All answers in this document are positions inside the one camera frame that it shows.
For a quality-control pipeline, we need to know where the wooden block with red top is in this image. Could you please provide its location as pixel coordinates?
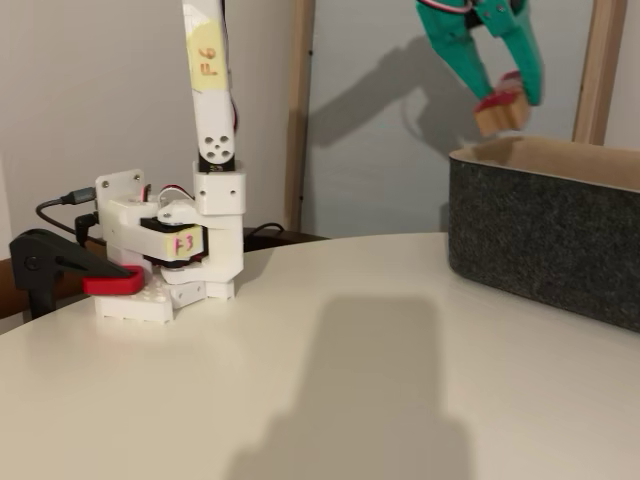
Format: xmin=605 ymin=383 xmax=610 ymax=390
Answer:
xmin=472 ymin=71 xmax=531 ymax=137

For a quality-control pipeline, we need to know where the dark grey felt basket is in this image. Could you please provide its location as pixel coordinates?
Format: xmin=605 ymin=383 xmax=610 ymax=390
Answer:
xmin=447 ymin=133 xmax=640 ymax=335

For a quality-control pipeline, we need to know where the grey shelf back panel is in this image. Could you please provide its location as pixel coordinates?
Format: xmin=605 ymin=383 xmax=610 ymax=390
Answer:
xmin=299 ymin=0 xmax=596 ymax=240

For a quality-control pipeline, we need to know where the black clamp with red pad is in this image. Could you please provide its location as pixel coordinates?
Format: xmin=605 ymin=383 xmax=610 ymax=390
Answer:
xmin=8 ymin=228 xmax=146 ymax=321

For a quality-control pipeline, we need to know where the light wooden shelf post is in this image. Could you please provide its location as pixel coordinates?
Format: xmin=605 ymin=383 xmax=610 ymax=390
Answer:
xmin=572 ymin=0 xmax=629 ymax=146
xmin=282 ymin=0 xmax=317 ymax=234

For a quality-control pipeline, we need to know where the long black cable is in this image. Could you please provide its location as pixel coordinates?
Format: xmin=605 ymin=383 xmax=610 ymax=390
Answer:
xmin=242 ymin=222 xmax=286 ymax=242

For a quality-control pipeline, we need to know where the black cable with grey plug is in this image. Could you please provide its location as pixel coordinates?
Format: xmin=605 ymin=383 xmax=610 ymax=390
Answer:
xmin=34 ymin=188 xmax=97 ymax=236

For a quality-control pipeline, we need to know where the black angled plug cable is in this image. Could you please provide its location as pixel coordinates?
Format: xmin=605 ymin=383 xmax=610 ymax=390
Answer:
xmin=73 ymin=212 xmax=100 ymax=247

